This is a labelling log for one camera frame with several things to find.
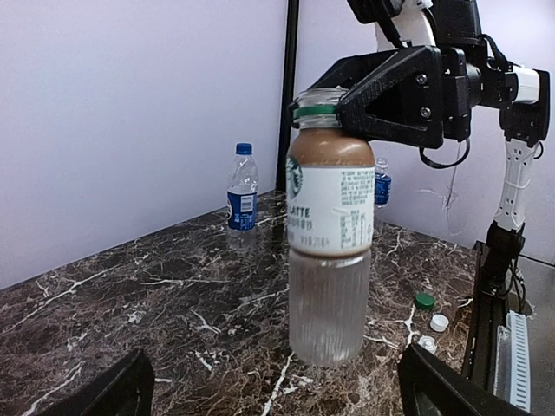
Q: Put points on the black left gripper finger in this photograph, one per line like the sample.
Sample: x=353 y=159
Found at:
x=396 y=102
x=431 y=387
x=126 y=388
x=342 y=76

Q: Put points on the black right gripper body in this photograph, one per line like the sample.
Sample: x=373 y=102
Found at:
x=454 y=118

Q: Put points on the white ribbed bottle cap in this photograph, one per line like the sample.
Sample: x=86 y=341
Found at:
x=428 y=343

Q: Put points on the blue label Pocari bottle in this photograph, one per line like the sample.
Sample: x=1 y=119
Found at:
x=383 y=182

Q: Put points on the green lid brown jar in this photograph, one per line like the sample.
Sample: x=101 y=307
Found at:
x=330 y=190

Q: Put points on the blue cap water bottle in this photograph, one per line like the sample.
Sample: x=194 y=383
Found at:
x=242 y=199

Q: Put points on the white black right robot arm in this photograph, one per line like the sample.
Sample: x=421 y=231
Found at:
x=522 y=96

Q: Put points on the black right corner frame post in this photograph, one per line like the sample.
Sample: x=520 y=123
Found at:
x=288 y=84

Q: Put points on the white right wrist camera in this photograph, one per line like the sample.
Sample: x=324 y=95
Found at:
x=398 y=23

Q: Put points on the black front frame rail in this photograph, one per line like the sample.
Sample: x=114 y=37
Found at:
x=491 y=303

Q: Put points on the white slotted cable duct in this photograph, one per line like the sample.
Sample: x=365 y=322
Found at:
x=512 y=379

